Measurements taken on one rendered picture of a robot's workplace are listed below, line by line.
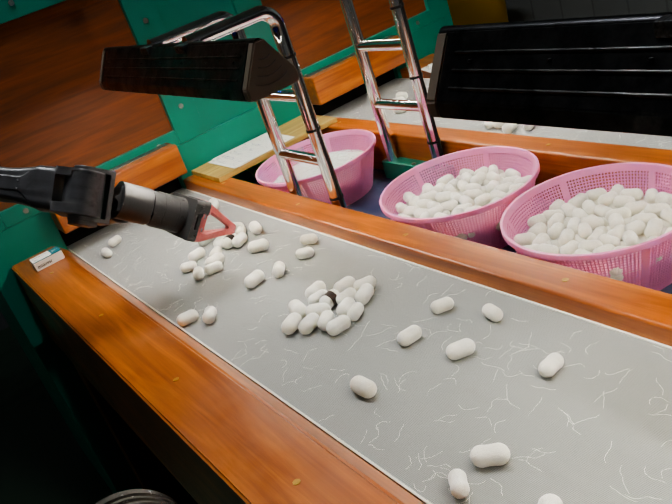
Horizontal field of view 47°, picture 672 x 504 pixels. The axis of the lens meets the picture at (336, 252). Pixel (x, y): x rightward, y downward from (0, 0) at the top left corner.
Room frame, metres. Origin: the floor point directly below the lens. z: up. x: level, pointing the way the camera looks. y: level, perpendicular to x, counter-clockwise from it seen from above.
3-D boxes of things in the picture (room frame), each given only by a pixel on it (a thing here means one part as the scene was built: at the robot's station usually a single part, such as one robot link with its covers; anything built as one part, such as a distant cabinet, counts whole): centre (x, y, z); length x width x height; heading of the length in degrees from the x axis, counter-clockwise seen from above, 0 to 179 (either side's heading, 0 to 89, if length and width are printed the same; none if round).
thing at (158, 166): (1.64, 0.40, 0.83); 0.30 x 0.06 x 0.07; 117
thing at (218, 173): (1.75, 0.07, 0.77); 0.33 x 0.15 x 0.01; 117
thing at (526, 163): (1.17, -0.23, 0.72); 0.27 x 0.27 x 0.10
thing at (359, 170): (1.56, -0.03, 0.72); 0.27 x 0.27 x 0.10
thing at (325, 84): (1.96, -0.20, 0.83); 0.30 x 0.06 x 0.07; 117
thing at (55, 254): (1.48, 0.55, 0.78); 0.06 x 0.04 x 0.02; 117
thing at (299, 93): (1.31, 0.07, 0.90); 0.20 x 0.19 x 0.45; 27
